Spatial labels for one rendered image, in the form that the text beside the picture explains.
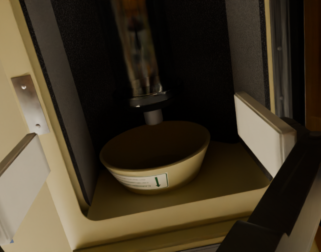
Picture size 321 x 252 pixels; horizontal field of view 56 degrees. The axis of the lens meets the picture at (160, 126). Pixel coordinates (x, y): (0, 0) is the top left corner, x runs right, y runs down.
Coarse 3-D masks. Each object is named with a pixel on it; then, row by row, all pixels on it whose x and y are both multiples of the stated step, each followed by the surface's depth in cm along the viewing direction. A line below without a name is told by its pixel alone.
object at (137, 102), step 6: (174, 90) 42; (180, 90) 43; (156, 96) 40; (162, 96) 41; (168, 96) 41; (114, 102) 44; (120, 102) 42; (126, 102) 41; (132, 102) 41; (138, 102) 41; (144, 102) 41; (150, 102) 41
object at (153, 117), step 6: (162, 102) 42; (168, 102) 43; (126, 108) 44; (132, 108) 43; (138, 108) 42; (144, 108) 42; (150, 108) 42; (156, 108) 43; (144, 114) 46; (150, 114) 45; (156, 114) 46; (150, 120) 46; (156, 120) 46
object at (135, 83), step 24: (96, 0) 39; (120, 0) 37; (144, 0) 37; (120, 24) 38; (144, 24) 38; (120, 48) 39; (144, 48) 39; (168, 48) 41; (120, 72) 41; (144, 72) 40; (168, 72) 42; (120, 96) 43; (144, 96) 40
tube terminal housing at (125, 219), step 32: (0, 0) 31; (0, 32) 32; (32, 64) 36; (64, 160) 40; (160, 160) 56; (224, 160) 49; (64, 192) 39; (96, 192) 47; (128, 192) 46; (192, 192) 43; (224, 192) 41; (256, 192) 41; (64, 224) 40; (96, 224) 41; (128, 224) 41; (160, 224) 42; (192, 224) 42
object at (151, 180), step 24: (168, 120) 56; (120, 144) 53; (144, 144) 55; (168, 144) 55; (192, 144) 52; (120, 168) 42; (144, 168) 40; (168, 168) 40; (192, 168) 43; (144, 192) 44
